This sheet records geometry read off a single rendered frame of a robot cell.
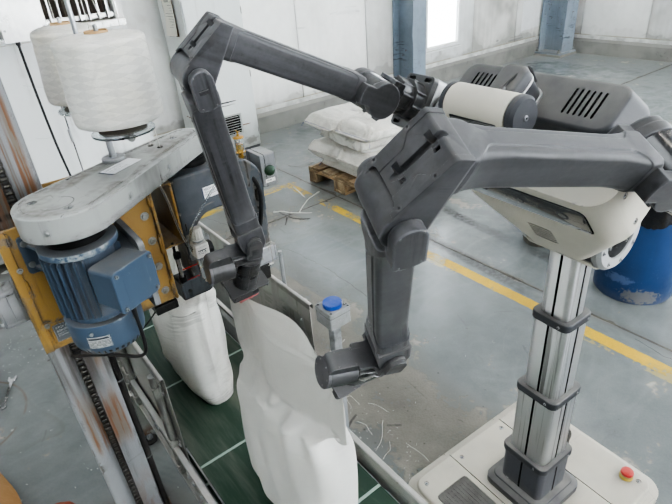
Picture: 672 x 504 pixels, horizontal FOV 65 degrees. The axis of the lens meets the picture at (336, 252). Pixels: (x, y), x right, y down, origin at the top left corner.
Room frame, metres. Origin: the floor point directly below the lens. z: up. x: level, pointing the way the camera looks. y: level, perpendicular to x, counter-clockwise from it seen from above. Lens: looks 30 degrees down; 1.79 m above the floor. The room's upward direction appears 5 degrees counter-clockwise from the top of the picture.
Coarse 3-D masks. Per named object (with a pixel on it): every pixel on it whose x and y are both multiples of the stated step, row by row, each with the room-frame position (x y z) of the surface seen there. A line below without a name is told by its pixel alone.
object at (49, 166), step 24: (72, 0) 3.80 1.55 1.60; (96, 0) 3.89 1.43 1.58; (48, 24) 3.62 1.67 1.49; (96, 24) 3.75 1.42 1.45; (120, 24) 3.84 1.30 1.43; (0, 48) 3.43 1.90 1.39; (24, 48) 3.51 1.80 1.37; (0, 72) 3.41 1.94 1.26; (24, 72) 3.48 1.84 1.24; (24, 96) 3.45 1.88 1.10; (24, 120) 3.43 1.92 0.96; (48, 120) 3.51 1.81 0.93; (72, 120) 3.58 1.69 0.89; (48, 144) 3.48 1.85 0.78; (72, 144) 3.56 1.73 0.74; (96, 144) 3.65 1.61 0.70; (120, 144) 3.74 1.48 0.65; (48, 168) 3.45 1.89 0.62; (72, 168) 3.53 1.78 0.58; (0, 264) 3.19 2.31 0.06
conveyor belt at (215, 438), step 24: (144, 312) 2.01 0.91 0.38; (240, 360) 1.62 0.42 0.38; (168, 384) 1.52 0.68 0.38; (192, 408) 1.38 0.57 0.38; (216, 408) 1.38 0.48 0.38; (192, 432) 1.27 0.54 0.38; (216, 432) 1.26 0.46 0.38; (240, 432) 1.26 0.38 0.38; (216, 456) 1.17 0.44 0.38; (240, 456) 1.16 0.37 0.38; (216, 480) 1.07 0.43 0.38; (240, 480) 1.07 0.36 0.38; (360, 480) 1.03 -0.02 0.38
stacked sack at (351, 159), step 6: (342, 150) 3.99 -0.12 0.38; (348, 150) 4.00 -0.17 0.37; (354, 150) 3.98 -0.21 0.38; (342, 156) 3.97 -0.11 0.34; (348, 156) 3.92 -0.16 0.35; (354, 156) 3.87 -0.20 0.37; (360, 156) 3.83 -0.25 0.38; (366, 156) 3.80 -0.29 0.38; (342, 162) 3.95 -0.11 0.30; (348, 162) 3.89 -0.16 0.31; (354, 162) 3.84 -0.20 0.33; (360, 162) 3.80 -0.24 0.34; (348, 168) 3.91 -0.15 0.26; (354, 168) 3.84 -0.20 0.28
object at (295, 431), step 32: (256, 320) 0.99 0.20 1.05; (288, 320) 1.00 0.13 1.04; (256, 352) 1.09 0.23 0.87; (288, 352) 0.89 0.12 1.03; (256, 384) 1.01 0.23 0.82; (288, 384) 0.90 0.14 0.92; (256, 416) 0.97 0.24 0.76; (288, 416) 0.89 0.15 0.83; (320, 416) 0.84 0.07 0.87; (256, 448) 0.98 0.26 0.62; (288, 448) 0.84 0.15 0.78; (320, 448) 0.82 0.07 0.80; (352, 448) 0.85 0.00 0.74; (288, 480) 0.85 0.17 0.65; (320, 480) 0.80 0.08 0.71; (352, 480) 0.84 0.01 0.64
